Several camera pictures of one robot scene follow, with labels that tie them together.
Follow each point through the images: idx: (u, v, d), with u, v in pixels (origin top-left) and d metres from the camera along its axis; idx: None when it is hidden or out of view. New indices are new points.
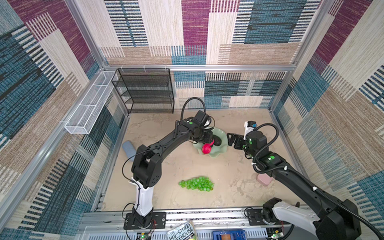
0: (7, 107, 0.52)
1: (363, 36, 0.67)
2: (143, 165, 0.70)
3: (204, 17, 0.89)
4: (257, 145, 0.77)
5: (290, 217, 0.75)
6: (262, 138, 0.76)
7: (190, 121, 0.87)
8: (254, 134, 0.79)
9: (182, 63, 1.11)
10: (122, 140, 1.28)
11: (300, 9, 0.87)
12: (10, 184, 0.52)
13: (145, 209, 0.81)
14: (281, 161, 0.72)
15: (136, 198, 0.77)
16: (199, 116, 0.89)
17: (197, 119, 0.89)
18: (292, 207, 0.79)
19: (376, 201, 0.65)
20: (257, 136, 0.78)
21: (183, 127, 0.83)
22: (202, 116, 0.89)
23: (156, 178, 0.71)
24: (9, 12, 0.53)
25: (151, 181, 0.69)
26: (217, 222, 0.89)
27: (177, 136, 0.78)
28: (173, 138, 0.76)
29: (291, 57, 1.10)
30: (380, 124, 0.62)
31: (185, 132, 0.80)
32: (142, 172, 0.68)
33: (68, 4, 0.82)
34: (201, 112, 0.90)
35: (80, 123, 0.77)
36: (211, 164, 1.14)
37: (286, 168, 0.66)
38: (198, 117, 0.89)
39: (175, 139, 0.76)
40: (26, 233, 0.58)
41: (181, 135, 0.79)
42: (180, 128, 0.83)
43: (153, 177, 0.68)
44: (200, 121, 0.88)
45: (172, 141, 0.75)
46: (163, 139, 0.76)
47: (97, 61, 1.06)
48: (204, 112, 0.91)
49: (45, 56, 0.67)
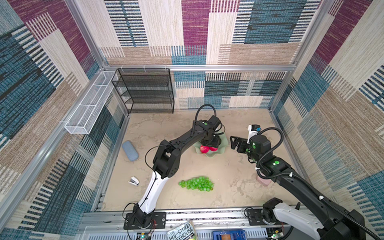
0: (7, 107, 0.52)
1: (363, 36, 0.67)
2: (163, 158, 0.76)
3: (204, 17, 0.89)
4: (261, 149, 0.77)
5: (291, 221, 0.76)
6: (265, 143, 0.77)
7: (205, 122, 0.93)
8: (258, 138, 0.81)
9: (182, 63, 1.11)
10: (121, 140, 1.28)
11: (300, 9, 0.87)
12: (10, 184, 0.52)
13: (150, 206, 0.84)
14: (285, 167, 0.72)
15: (147, 191, 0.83)
16: (213, 119, 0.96)
17: (211, 122, 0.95)
18: (294, 210, 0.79)
19: (376, 201, 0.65)
20: (261, 140, 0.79)
21: (198, 127, 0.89)
22: (215, 119, 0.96)
23: (175, 170, 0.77)
24: (9, 12, 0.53)
25: (169, 173, 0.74)
26: (217, 222, 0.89)
27: (194, 134, 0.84)
28: (191, 136, 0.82)
29: (291, 57, 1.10)
30: (380, 124, 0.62)
31: (200, 131, 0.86)
32: (162, 165, 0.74)
33: (68, 4, 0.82)
34: (214, 116, 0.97)
35: (80, 123, 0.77)
36: (211, 164, 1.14)
37: (291, 175, 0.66)
38: (212, 121, 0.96)
39: (192, 137, 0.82)
40: (26, 233, 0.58)
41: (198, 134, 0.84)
42: (196, 127, 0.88)
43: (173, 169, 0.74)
44: (214, 124, 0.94)
45: (190, 138, 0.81)
46: (181, 136, 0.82)
47: (97, 61, 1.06)
48: (216, 116, 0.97)
49: (45, 56, 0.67)
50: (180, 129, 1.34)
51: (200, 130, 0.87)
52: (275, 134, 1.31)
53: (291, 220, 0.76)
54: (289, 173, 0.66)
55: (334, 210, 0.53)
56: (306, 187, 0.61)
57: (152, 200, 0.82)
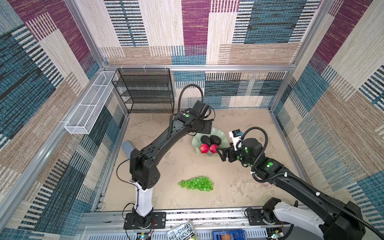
0: (7, 107, 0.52)
1: (364, 36, 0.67)
2: (138, 168, 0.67)
3: (203, 17, 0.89)
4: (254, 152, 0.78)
5: (293, 220, 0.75)
6: (257, 146, 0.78)
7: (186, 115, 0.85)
8: (249, 142, 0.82)
9: (183, 63, 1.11)
10: (122, 140, 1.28)
11: (300, 9, 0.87)
12: (10, 184, 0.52)
13: (145, 209, 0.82)
14: (279, 168, 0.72)
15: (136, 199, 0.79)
16: (198, 107, 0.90)
17: (196, 110, 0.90)
18: (293, 208, 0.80)
19: (376, 201, 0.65)
20: (252, 143, 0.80)
21: (178, 123, 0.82)
22: (200, 107, 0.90)
23: (155, 179, 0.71)
24: (9, 12, 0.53)
25: (148, 184, 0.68)
26: (217, 222, 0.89)
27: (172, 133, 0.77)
28: (168, 137, 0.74)
29: (291, 57, 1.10)
30: (380, 124, 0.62)
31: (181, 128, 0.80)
32: (138, 175, 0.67)
33: (68, 4, 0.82)
34: (200, 104, 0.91)
35: (80, 123, 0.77)
36: (211, 164, 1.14)
37: (286, 175, 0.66)
38: (197, 109, 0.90)
39: (170, 139, 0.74)
40: (26, 233, 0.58)
41: (177, 132, 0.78)
42: (175, 123, 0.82)
43: (151, 179, 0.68)
44: (199, 112, 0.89)
45: (167, 141, 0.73)
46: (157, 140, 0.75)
47: (97, 61, 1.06)
48: (201, 103, 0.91)
49: (45, 56, 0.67)
50: None
51: (179, 126, 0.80)
52: (276, 134, 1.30)
53: (293, 219, 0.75)
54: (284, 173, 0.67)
55: (332, 205, 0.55)
56: (301, 185, 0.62)
57: (141, 207, 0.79)
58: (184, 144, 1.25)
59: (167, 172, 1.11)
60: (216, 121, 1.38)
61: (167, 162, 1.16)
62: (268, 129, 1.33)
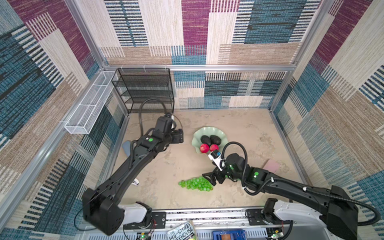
0: (7, 107, 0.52)
1: (364, 36, 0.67)
2: (94, 212, 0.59)
3: (203, 17, 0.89)
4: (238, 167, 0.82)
5: (294, 217, 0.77)
6: (240, 162, 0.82)
7: (149, 139, 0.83)
8: (231, 158, 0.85)
9: (183, 63, 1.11)
10: (122, 140, 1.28)
11: (300, 9, 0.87)
12: (10, 184, 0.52)
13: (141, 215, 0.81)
14: (265, 174, 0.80)
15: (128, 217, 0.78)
16: (160, 126, 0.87)
17: (159, 129, 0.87)
18: (291, 205, 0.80)
19: (376, 201, 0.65)
20: (234, 160, 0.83)
21: (141, 149, 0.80)
22: (164, 125, 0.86)
23: (118, 220, 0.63)
24: (9, 12, 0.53)
25: (110, 229, 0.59)
26: (217, 222, 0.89)
27: (134, 162, 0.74)
28: (128, 169, 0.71)
29: (291, 57, 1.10)
30: (380, 124, 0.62)
31: (144, 155, 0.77)
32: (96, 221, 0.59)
33: (68, 4, 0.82)
34: (162, 122, 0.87)
35: (80, 123, 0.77)
36: (211, 164, 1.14)
37: (273, 180, 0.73)
38: (160, 128, 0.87)
39: (131, 169, 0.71)
40: (26, 233, 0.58)
41: (140, 161, 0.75)
42: (137, 150, 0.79)
43: (113, 221, 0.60)
44: (162, 131, 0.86)
45: (127, 173, 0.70)
46: (118, 172, 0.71)
47: (97, 61, 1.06)
48: (162, 120, 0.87)
49: (46, 56, 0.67)
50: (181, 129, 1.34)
51: (142, 153, 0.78)
52: (276, 134, 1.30)
53: (294, 216, 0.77)
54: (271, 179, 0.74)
55: (320, 195, 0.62)
56: (290, 185, 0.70)
57: (132, 220, 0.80)
58: (184, 144, 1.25)
59: (167, 171, 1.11)
60: (216, 121, 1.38)
61: (167, 162, 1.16)
62: (268, 129, 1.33)
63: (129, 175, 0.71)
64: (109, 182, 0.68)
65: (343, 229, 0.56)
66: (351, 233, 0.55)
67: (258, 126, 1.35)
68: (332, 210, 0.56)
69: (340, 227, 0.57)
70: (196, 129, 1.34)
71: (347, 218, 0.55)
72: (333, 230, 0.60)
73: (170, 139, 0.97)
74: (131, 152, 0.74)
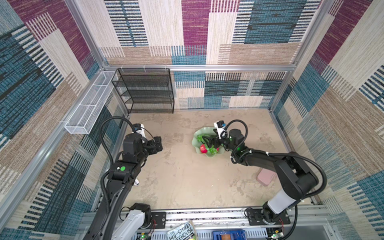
0: (7, 107, 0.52)
1: (363, 36, 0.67)
2: None
3: (204, 17, 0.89)
4: (236, 141, 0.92)
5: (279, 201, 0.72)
6: (240, 137, 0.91)
7: (121, 168, 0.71)
8: (233, 133, 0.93)
9: (183, 63, 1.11)
10: (122, 139, 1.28)
11: (300, 9, 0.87)
12: (10, 184, 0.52)
13: (138, 221, 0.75)
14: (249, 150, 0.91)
15: (132, 232, 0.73)
16: (129, 148, 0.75)
17: (129, 152, 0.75)
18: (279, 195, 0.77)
19: (376, 201, 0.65)
20: (236, 134, 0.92)
21: (116, 184, 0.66)
22: (133, 146, 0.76)
23: None
24: (9, 12, 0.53)
25: None
26: (217, 222, 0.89)
27: (112, 202, 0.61)
28: (107, 212, 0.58)
29: (291, 57, 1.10)
30: (380, 124, 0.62)
31: (120, 190, 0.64)
32: None
33: (68, 4, 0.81)
34: (130, 144, 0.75)
35: (80, 123, 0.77)
36: (210, 164, 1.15)
37: (251, 151, 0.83)
38: (129, 150, 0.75)
39: (110, 212, 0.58)
40: (26, 233, 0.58)
41: (118, 198, 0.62)
42: (111, 187, 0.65)
43: None
44: (133, 153, 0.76)
45: (107, 219, 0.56)
46: (95, 222, 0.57)
47: (97, 61, 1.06)
48: (130, 141, 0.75)
49: (45, 56, 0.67)
50: (181, 129, 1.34)
51: (118, 188, 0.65)
52: (276, 134, 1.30)
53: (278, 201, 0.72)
54: (249, 150, 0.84)
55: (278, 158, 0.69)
56: (260, 153, 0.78)
57: (135, 228, 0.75)
58: (183, 144, 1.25)
59: (167, 172, 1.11)
60: (216, 121, 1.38)
61: (167, 162, 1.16)
62: (268, 129, 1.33)
63: (111, 218, 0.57)
64: (89, 237, 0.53)
65: (289, 184, 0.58)
66: (293, 186, 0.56)
67: (258, 126, 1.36)
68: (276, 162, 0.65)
69: (285, 181, 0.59)
70: (196, 129, 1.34)
71: (290, 171, 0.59)
72: (288, 192, 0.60)
73: (143, 158, 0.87)
74: (104, 192, 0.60)
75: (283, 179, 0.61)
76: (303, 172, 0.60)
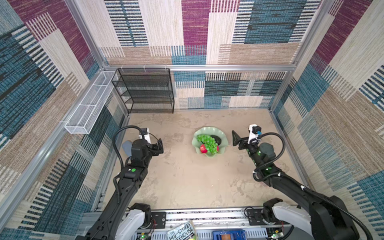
0: (7, 107, 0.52)
1: (363, 36, 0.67)
2: None
3: (204, 17, 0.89)
4: (266, 158, 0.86)
5: (289, 217, 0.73)
6: (270, 154, 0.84)
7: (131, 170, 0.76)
8: (265, 148, 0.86)
9: (183, 63, 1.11)
10: (122, 139, 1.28)
11: (300, 9, 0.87)
12: (10, 184, 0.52)
13: (138, 220, 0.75)
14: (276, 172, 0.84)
15: (131, 231, 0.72)
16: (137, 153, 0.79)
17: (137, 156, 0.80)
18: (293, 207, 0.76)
19: (376, 201, 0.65)
20: (267, 150, 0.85)
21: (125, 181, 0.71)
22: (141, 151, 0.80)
23: None
24: (9, 12, 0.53)
25: None
26: (217, 222, 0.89)
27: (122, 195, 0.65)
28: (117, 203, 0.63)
29: (291, 57, 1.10)
30: (380, 124, 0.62)
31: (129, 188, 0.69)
32: None
33: (68, 4, 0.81)
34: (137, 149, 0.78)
35: (80, 123, 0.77)
36: (210, 164, 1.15)
37: (280, 174, 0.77)
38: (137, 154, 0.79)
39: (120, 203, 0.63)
40: (26, 233, 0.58)
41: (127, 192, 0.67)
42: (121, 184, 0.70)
43: None
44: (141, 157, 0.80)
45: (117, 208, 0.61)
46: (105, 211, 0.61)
47: (97, 61, 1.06)
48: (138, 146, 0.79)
49: (45, 56, 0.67)
50: (181, 129, 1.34)
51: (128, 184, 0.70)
52: (276, 134, 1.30)
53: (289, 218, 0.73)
54: (278, 173, 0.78)
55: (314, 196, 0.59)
56: (292, 183, 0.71)
57: (135, 227, 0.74)
58: (183, 144, 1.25)
59: (167, 172, 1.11)
60: (216, 121, 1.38)
61: (167, 162, 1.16)
62: (268, 129, 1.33)
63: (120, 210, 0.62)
64: (99, 224, 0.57)
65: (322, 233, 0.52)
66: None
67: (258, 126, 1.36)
68: (313, 205, 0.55)
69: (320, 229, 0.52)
70: (196, 129, 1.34)
71: (330, 222, 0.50)
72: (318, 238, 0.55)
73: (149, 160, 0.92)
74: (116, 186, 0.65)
75: (316, 225, 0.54)
76: (343, 223, 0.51)
